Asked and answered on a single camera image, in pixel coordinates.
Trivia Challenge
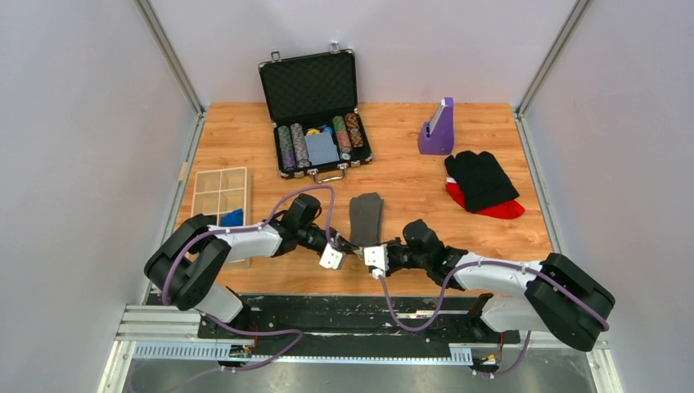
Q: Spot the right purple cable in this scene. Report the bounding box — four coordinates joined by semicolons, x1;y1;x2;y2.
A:
378;259;611;379

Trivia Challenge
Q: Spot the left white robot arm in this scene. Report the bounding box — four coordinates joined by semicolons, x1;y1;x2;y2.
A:
144;193;346;338

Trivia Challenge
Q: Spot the purple card holder stand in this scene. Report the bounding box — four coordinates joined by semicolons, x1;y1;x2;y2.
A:
417;97;455;156

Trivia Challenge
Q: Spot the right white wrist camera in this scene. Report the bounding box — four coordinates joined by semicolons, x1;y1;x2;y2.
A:
363;244;389;279

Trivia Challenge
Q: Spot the wooden compartment tray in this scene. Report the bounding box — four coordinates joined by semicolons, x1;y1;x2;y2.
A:
191;166;254;269

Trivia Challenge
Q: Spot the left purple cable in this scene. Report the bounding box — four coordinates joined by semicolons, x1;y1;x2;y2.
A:
161;184;337;375

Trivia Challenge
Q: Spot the black underwear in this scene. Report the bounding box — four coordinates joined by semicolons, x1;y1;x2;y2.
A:
444;151;520;213

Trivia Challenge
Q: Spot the grey underwear white waistband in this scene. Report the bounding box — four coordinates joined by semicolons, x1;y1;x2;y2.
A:
349;192;384;246

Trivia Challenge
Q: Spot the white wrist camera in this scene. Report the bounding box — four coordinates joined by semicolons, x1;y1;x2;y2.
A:
318;243;346;270
363;244;389;279

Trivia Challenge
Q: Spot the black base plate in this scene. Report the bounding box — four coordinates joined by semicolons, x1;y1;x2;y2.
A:
196;294;579;359

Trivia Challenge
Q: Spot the black poker chip case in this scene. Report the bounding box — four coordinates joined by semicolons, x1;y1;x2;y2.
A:
258;43;374;182

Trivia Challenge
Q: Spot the purple cable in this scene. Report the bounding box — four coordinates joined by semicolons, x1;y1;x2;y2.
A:
161;184;337;375
378;259;611;379

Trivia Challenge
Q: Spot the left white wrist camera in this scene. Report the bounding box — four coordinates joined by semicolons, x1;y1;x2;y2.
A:
318;243;346;270

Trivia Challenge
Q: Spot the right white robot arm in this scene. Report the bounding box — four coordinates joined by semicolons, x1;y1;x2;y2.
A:
363;219;615;352

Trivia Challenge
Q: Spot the slotted cable duct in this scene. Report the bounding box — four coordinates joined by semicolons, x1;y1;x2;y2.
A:
133;341;474;365

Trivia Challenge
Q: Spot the blue rolled cloth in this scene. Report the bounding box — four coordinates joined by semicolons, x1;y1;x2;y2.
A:
219;208;244;227

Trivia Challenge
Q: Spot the red underwear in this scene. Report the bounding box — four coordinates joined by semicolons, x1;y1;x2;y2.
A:
445;177;525;219

